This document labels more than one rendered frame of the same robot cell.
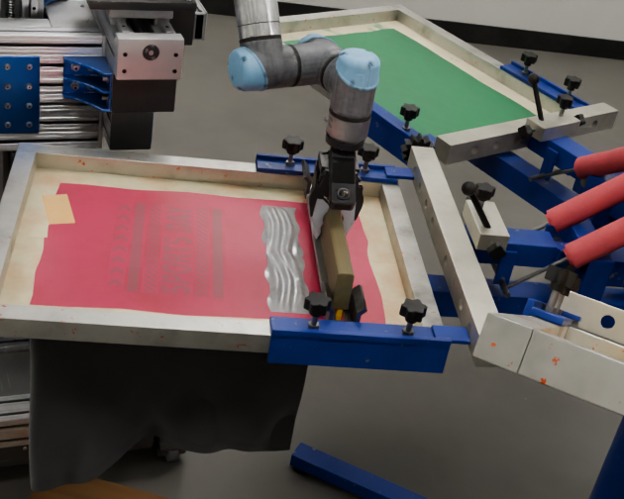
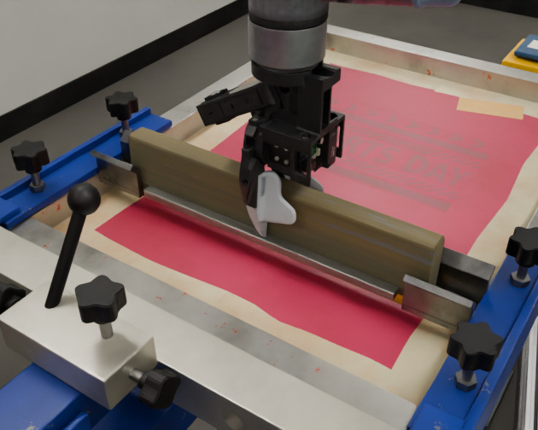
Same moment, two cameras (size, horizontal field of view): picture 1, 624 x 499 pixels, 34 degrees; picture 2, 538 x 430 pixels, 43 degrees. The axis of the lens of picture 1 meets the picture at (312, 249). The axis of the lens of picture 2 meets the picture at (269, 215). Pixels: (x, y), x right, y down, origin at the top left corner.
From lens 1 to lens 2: 2.21 m
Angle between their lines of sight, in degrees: 99
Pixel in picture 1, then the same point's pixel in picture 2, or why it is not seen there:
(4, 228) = (434, 54)
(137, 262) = (358, 120)
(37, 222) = (466, 92)
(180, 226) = (418, 166)
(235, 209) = (442, 223)
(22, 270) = (383, 70)
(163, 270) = not seen: hidden behind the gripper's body
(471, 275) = (16, 258)
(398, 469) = not seen: outside the picture
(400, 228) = (248, 334)
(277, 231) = not seen: hidden behind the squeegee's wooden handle
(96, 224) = (447, 119)
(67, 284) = (347, 82)
